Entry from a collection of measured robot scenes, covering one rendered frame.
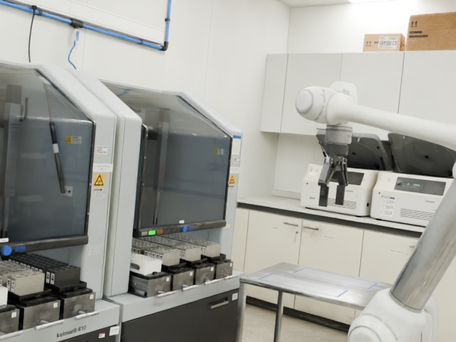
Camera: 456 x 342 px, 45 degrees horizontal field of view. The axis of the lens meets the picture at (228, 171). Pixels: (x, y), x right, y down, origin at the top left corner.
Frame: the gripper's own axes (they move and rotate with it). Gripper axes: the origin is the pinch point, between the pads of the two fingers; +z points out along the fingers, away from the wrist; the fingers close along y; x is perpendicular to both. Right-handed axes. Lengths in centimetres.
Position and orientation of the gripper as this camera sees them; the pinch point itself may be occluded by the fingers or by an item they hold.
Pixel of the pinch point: (331, 202)
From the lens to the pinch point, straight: 192.8
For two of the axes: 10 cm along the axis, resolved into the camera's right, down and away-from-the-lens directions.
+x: -8.2, -1.1, 5.7
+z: -0.9, 9.9, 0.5
